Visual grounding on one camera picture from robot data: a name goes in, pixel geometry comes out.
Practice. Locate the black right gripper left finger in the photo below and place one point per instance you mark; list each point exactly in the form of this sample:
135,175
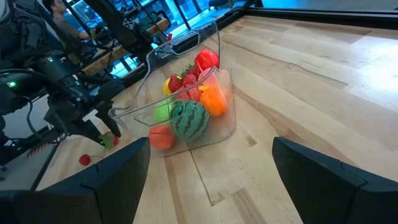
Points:
93,199

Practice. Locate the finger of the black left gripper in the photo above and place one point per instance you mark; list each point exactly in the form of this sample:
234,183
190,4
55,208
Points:
87,130
109,118

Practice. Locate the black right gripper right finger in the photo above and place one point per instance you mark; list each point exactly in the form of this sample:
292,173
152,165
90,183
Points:
335,196

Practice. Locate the small strawberry with leaf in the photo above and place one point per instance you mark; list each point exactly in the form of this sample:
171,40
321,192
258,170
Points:
109,140

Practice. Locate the green toy apple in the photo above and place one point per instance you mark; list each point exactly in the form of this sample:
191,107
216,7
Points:
161,113

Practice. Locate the red-orange round toy fruit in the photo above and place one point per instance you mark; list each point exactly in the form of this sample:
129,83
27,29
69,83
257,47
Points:
161,137

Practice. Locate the small red toy strawberry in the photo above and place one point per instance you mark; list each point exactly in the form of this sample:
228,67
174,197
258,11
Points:
174,83

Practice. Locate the striped toy watermelon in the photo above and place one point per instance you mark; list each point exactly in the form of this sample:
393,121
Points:
190,121

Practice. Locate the large red toy strawberry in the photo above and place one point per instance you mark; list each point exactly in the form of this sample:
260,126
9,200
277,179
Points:
189,79

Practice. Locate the yellow toy banana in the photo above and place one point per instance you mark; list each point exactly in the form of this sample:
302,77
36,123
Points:
203,88

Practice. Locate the orange toy fruit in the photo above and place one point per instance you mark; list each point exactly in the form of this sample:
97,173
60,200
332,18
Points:
213,101

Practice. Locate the pale toy peach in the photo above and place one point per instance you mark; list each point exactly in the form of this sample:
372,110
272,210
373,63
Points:
208,77

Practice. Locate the clear plastic container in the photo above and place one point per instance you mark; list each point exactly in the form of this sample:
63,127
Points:
217,130

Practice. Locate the glossy red toy apple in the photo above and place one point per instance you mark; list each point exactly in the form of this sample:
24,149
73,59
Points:
206,59

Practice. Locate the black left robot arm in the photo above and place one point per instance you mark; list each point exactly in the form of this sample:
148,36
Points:
18,34

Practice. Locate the red toy cherry with stem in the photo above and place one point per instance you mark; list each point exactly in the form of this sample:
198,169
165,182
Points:
84,159

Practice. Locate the wooden background table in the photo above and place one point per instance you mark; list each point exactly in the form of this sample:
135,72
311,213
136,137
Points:
105,59

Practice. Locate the person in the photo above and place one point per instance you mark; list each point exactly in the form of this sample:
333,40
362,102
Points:
66,28

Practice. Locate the black background frame strut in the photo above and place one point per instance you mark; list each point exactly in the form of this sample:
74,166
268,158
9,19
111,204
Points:
118,21

